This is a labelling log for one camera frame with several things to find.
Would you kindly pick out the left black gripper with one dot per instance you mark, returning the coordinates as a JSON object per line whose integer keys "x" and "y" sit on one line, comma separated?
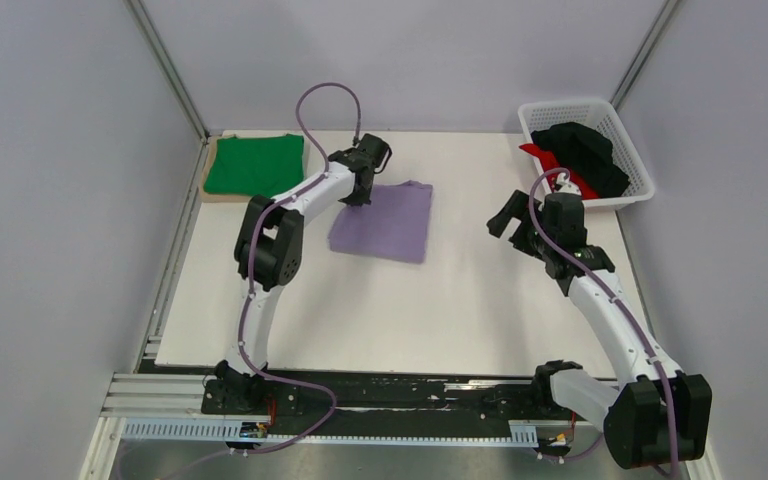
{"x": 357, "y": 200}

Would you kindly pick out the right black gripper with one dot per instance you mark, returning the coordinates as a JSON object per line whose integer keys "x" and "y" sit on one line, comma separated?
{"x": 515, "y": 207}

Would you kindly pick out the purple t shirt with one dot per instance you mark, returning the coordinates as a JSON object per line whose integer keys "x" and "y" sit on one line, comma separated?
{"x": 393, "y": 226}

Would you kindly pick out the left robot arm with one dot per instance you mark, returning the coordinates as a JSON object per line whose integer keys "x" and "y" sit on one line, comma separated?
{"x": 268, "y": 252}

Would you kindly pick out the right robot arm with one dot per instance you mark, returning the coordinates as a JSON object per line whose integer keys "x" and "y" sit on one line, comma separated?
{"x": 656, "y": 414}

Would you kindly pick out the red t shirt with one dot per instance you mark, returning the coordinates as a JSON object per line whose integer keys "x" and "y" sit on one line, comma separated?
{"x": 548, "y": 161}

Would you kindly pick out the black t shirt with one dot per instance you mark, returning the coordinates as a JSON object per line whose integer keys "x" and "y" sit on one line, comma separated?
{"x": 586, "y": 151}

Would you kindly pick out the folded green t shirt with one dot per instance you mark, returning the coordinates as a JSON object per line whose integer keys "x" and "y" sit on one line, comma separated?
{"x": 278, "y": 163}

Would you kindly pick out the white plastic basket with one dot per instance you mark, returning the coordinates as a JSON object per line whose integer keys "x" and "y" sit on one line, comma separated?
{"x": 601, "y": 116}

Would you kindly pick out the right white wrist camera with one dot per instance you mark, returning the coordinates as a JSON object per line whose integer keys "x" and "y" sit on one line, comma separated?
{"x": 564, "y": 184}

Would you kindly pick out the right corner metal post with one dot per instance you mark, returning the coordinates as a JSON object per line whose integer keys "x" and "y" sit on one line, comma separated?
{"x": 658, "y": 28}

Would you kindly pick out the corner metal post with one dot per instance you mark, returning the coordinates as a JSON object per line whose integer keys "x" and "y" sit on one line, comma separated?
{"x": 658, "y": 28}
{"x": 147, "y": 28}

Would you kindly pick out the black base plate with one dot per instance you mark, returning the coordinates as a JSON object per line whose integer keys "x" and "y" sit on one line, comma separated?
{"x": 404, "y": 406}

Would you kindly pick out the left corner metal post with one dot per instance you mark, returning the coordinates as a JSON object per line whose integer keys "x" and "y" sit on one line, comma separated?
{"x": 147, "y": 28}

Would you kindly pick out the aluminium frame rail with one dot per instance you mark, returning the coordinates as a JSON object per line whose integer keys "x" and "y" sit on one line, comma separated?
{"x": 167, "y": 395}

